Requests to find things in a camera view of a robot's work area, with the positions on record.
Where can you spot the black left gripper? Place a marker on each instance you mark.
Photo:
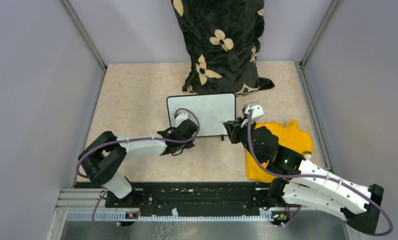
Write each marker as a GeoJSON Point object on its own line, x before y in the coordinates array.
{"type": "Point", "coordinates": [190, 144]}

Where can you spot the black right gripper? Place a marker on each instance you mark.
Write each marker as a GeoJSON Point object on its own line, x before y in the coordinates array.
{"type": "Point", "coordinates": [234, 132]}

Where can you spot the small black-framed whiteboard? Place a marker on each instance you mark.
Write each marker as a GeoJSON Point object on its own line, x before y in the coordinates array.
{"type": "Point", "coordinates": [204, 110]}

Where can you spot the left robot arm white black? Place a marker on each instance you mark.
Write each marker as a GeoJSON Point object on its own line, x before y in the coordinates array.
{"type": "Point", "coordinates": [102, 159]}

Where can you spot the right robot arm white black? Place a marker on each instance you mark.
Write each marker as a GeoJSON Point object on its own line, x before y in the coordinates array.
{"type": "Point", "coordinates": [281, 155]}

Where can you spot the yellow cloth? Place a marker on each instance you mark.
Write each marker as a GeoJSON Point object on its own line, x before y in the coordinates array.
{"type": "Point", "coordinates": [290, 136]}

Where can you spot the black floral plush blanket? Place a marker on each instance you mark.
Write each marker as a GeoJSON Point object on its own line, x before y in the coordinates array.
{"type": "Point", "coordinates": [222, 40]}

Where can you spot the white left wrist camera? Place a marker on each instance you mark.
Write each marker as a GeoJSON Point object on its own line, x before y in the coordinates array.
{"type": "Point", "coordinates": [180, 117]}

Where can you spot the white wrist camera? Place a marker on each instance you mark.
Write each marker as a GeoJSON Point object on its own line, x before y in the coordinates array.
{"type": "Point", "coordinates": [180, 117]}
{"type": "Point", "coordinates": [251, 113]}

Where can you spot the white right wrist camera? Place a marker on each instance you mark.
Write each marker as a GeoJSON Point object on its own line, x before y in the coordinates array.
{"type": "Point", "coordinates": [251, 113]}

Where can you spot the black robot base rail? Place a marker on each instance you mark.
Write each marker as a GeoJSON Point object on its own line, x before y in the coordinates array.
{"type": "Point", "coordinates": [175, 202]}

